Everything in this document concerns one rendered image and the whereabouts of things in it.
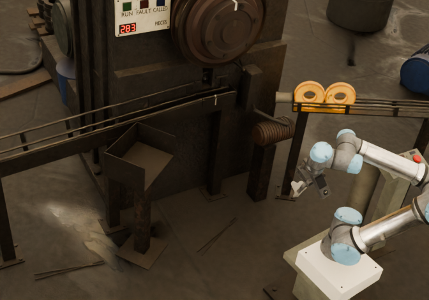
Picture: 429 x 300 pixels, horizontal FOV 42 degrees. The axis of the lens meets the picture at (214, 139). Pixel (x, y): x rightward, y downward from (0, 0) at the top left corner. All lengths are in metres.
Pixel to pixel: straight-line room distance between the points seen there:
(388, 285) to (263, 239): 0.68
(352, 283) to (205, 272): 0.78
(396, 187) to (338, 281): 0.63
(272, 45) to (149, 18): 0.75
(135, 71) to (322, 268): 1.23
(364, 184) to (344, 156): 0.89
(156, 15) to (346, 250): 1.31
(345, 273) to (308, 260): 0.16
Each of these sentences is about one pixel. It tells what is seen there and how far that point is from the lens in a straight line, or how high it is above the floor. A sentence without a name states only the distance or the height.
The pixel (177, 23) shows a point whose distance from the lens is 2.57.
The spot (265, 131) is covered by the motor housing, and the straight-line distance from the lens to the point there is 2.99.
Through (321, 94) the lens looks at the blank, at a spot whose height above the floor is 0.73.
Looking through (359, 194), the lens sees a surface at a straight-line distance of 3.07.
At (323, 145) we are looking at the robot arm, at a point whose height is 1.03.
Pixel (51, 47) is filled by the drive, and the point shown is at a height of 0.25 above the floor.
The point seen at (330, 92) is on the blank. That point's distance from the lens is 2.97.
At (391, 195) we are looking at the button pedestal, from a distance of 2.95.
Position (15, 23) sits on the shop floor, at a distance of 5.09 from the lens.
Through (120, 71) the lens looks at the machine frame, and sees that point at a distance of 2.70.
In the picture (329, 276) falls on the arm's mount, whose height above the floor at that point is 0.39.
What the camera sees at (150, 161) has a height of 0.60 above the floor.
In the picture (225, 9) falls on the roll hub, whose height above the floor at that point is 1.23.
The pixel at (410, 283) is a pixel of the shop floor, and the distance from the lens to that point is 3.18.
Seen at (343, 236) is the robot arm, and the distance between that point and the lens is 2.40.
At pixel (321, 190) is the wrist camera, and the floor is 0.79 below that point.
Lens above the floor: 2.29
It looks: 38 degrees down
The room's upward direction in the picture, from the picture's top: 7 degrees clockwise
